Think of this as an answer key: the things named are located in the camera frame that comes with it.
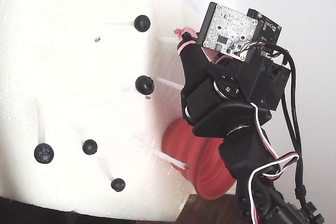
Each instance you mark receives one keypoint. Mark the red collapsible cup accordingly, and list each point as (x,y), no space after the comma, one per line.
(178,142)

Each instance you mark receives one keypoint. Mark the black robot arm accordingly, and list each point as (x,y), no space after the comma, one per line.
(244,155)

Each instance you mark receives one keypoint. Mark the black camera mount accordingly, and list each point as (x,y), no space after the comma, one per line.
(265,85)

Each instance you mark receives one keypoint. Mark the black camera circuit board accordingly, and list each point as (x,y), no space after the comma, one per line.
(228,32)
(270,28)

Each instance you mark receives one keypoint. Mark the dark blueberry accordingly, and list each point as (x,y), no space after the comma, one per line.
(90,147)
(144,85)
(118,184)
(43,153)
(141,23)

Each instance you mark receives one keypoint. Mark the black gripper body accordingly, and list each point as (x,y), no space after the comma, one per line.
(200,93)

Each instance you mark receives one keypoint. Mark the white foam board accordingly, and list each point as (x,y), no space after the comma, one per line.
(52,64)

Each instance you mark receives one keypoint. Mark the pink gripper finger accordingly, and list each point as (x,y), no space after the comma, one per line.
(194,64)
(211,54)

